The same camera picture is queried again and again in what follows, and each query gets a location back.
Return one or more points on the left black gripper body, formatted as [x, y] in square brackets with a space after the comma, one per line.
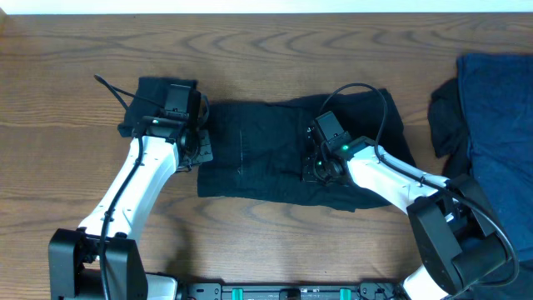
[201, 150]

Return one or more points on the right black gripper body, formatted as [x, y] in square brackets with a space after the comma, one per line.
[315, 168]

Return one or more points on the black shorts with white trim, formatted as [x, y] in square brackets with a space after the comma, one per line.
[258, 148]

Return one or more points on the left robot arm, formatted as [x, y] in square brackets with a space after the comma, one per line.
[100, 259]

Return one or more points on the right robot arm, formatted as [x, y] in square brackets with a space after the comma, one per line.
[459, 238]

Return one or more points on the small folded black garment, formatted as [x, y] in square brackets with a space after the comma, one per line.
[150, 97]

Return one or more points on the black garment under pile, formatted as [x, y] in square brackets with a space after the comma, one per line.
[449, 132]

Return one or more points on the navy blue garment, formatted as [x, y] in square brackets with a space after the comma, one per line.
[496, 100]

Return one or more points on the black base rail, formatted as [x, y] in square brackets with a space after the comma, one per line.
[361, 291]

